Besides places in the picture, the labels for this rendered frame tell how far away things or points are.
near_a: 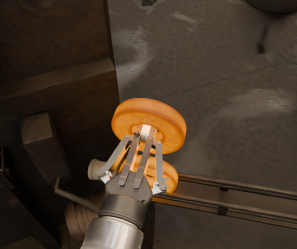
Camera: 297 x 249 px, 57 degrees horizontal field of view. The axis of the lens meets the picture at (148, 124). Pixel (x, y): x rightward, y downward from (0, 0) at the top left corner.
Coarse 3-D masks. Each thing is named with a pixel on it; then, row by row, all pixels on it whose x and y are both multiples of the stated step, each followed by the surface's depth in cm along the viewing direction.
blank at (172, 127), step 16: (128, 112) 51; (144, 112) 50; (160, 112) 50; (176, 112) 52; (112, 128) 57; (128, 128) 56; (160, 128) 53; (176, 128) 51; (144, 144) 59; (176, 144) 56
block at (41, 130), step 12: (24, 120) 73; (36, 120) 73; (48, 120) 73; (24, 132) 70; (36, 132) 70; (48, 132) 70; (24, 144) 68; (36, 144) 69; (48, 144) 71; (60, 144) 79; (36, 156) 73; (48, 156) 74; (60, 156) 77; (48, 168) 79; (60, 168) 81; (48, 180) 83
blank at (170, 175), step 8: (136, 160) 68; (152, 160) 67; (136, 168) 68; (152, 168) 66; (168, 168) 68; (152, 176) 69; (168, 176) 67; (176, 176) 70; (152, 184) 75; (168, 184) 70; (176, 184) 70
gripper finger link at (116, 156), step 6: (126, 138) 52; (120, 144) 51; (126, 144) 52; (114, 150) 50; (120, 150) 50; (126, 150) 53; (114, 156) 50; (120, 156) 51; (108, 162) 49; (114, 162) 49; (102, 168) 48; (108, 168) 48; (114, 168) 51; (102, 174) 48
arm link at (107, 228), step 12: (108, 216) 42; (96, 228) 40; (108, 228) 39; (120, 228) 39; (132, 228) 40; (84, 240) 41; (96, 240) 39; (108, 240) 38; (120, 240) 38; (132, 240) 39
